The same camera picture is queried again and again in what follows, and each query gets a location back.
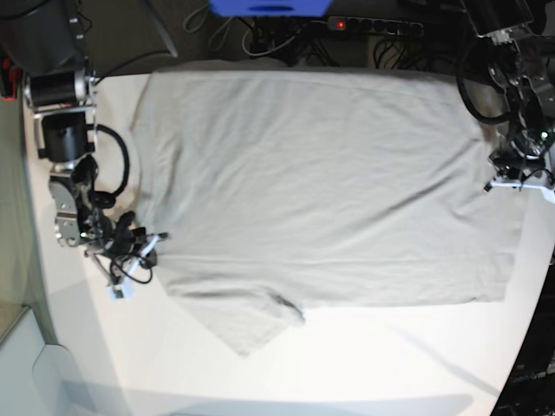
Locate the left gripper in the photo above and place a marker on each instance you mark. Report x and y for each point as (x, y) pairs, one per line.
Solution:
(514, 171)

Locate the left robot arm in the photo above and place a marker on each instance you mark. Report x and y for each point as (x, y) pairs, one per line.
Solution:
(521, 66)

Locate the red and blue clamp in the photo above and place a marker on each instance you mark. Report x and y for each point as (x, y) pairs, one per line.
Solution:
(10, 81)

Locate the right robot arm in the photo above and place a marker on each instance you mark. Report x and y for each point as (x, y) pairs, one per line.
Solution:
(43, 59)

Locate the blue box overhead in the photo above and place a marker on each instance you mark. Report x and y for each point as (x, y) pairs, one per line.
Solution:
(270, 7)

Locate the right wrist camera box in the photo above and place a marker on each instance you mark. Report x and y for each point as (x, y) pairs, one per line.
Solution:
(120, 292)

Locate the grey t-shirt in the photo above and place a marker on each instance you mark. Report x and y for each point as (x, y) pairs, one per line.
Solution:
(287, 190)

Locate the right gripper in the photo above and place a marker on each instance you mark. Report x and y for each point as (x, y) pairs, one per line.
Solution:
(127, 258)

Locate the black power strip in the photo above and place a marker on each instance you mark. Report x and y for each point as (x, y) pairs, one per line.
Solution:
(371, 26)

